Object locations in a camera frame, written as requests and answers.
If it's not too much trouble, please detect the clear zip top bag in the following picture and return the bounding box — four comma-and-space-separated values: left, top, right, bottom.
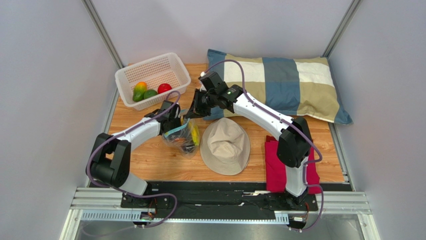
162, 109, 201, 159

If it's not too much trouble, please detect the red fake apple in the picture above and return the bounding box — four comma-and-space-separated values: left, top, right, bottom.
157, 83, 172, 94

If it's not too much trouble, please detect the green fake avocado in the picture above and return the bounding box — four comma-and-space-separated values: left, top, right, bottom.
143, 89, 158, 100

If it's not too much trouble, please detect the green orange fake mango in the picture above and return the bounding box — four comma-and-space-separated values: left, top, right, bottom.
132, 81, 148, 102

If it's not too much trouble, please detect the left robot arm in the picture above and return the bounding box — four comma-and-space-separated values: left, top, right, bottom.
86, 100, 181, 197

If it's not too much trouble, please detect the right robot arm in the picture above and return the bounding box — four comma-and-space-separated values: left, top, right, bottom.
184, 71, 313, 205

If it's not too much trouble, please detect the yellow fake fruit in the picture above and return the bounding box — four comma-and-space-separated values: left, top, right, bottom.
188, 120, 200, 147

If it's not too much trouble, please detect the dark purple fake fruit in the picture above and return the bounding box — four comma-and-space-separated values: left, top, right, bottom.
182, 144, 197, 154

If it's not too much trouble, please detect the beige bucket hat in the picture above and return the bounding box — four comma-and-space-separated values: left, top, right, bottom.
200, 118, 251, 176

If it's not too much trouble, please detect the white plastic basket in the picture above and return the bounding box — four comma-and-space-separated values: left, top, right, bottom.
115, 52, 191, 111

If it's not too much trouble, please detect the plaid pillow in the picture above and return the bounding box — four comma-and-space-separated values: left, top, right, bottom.
207, 49, 353, 125

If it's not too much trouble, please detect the red folded cloth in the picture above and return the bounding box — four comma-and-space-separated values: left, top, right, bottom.
264, 135, 321, 194

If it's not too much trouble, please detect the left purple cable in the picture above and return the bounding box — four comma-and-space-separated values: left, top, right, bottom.
85, 90, 182, 229

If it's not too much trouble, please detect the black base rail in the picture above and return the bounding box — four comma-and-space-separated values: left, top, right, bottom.
120, 181, 319, 220

